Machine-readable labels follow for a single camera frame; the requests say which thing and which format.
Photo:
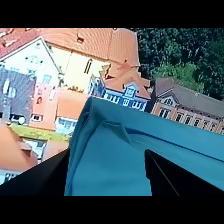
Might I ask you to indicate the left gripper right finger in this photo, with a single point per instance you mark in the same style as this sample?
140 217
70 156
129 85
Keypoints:
173 180

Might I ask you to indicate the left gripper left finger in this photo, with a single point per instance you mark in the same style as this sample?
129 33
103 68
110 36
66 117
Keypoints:
40 180

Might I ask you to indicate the blue shirt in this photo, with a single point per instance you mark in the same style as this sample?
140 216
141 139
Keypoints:
110 156

